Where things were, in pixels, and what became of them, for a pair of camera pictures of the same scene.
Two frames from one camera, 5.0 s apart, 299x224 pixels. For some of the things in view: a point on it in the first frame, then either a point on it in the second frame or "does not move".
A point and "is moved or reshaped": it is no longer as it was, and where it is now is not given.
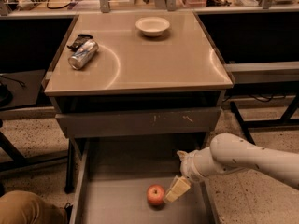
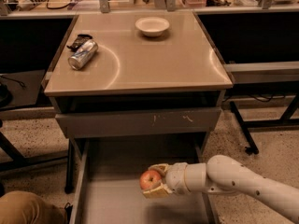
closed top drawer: x=138 y=122 does not move
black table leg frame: x=285 y=119 does not move
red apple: x=155 y=194 is moved or reshaped
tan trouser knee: x=22 y=207 does not move
